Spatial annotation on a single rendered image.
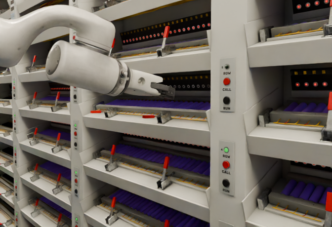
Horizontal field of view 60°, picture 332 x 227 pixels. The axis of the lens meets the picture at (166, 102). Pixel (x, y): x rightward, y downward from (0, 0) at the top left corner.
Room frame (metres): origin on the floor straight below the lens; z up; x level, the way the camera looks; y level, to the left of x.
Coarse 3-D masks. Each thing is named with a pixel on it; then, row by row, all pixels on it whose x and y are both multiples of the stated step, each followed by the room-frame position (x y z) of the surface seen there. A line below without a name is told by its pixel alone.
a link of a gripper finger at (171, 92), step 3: (171, 87) 0.78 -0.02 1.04; (171, 90) 0.77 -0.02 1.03; (174, 90) 0.79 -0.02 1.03; (165, 93) 0.74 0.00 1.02; (168, 93) 0.76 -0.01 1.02; (171, 93) 0.77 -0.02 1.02; (174, 93) 0.78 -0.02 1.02; (165, 96) 0.76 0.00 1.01; (168, 96) 0.77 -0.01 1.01; (171, 96) 0.78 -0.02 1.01; (171, 99) 0.78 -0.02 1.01
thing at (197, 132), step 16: (112, 96) 1.21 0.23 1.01; (208, 112) 0.69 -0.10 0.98; (96, 128) 1.07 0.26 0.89; (112, 128) 0.99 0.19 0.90; (128, 128) 0.92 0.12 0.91; (144, 128) 0.87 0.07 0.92; (160, 128) 0.82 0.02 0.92; (176, 128) 0.77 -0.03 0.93; (192, 128) 0.73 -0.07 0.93; (208, 128) 0.71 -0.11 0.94; (208, 144) 0.71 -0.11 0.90
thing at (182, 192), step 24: (96, 144) 1.16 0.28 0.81; (120, 144) 1.18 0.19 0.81; (144, 144) 1.12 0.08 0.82; (168, 144) 1.02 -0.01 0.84; (192, 144) 0.95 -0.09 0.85; (96, 168) 1.06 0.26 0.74; (120, 168) 1.01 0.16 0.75; (144, 168) 0.97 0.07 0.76; (168, 168) 0.88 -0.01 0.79; (192, 168) 0.87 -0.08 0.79; (144, 192) 0.87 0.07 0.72; (168, 192) 0.80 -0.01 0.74; (192, 192) 0.77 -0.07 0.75
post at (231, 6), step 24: (216, 0) 0.68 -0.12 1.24; (240, 0) 0.64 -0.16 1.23; (264, 0) 0.68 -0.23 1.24; (216, 24) 0.68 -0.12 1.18; (240, 24) 0.64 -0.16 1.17; (216, 48) 0.68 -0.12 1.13; (240, 48) 0.64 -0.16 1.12; (216, 72) 0.68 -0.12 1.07; (240, 72) 0.64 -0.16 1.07; (264, 72) 0.69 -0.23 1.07; (216, 96) 0.68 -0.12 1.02; (240, 96) 0.63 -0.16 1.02; (264, 96) 0.69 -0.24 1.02; (216, 120) 0.68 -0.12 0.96; (240, 120) 0.63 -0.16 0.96; (216, 144) 0.68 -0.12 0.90; (240, 144) 0.63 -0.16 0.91; (216, 168) 0.68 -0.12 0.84; (240, 168) 0.63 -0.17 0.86; (264, 168) 0.69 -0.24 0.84; (216, 192) 0.68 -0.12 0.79; (240, 192) 0.63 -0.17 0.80; (216, 216) 0.68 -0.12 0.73; (240, 216) 0.63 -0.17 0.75
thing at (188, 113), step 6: (96, 108) 1.13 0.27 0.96; (102, 108) 1.10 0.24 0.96; (120, 108) 1.02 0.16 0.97; (126, 108) 0.99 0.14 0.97; (132, 108) 0.97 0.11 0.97; (138, 108) 0.95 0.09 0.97; (144, 108) 0.93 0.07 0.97; (150, 108) 0.92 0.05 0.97; (156, 108) 0.90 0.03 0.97; (162, 108) 0.89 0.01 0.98; (168, 108) 0.87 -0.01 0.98; (138, 114) 0.93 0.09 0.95; (156, 114) 0.88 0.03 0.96; (174, 114) 0.84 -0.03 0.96; (180, 114) 0.82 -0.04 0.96; (186, 114) 0.81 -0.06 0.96; (192, 114) 0.79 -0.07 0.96; (198, 114) 0.78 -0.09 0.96; (204, 114) 0.76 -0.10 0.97; (204, 120) 0.74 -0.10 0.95
